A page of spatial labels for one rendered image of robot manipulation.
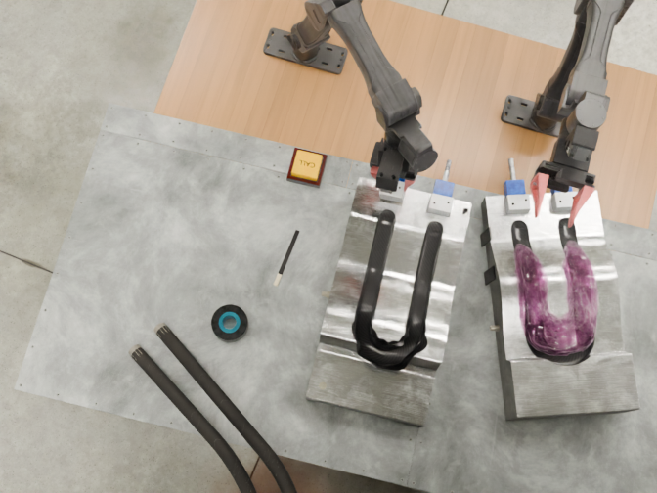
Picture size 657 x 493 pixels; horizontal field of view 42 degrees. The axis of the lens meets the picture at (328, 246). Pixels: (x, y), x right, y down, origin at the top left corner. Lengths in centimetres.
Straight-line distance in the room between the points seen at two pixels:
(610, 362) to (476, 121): 65
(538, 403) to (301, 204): 69
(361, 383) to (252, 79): 78
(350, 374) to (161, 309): 45
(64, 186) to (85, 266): 97
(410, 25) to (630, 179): 65
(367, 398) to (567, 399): 42
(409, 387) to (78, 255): 80
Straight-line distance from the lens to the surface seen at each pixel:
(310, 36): 195
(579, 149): 160
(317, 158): 201
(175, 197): 204
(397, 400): 188
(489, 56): 221
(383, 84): 168
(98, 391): 198
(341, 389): 187
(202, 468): 274
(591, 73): 175
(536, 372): 188
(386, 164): 174
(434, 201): 191
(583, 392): 191
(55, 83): 313
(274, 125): 209
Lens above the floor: 272
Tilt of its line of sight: 75 degrees down
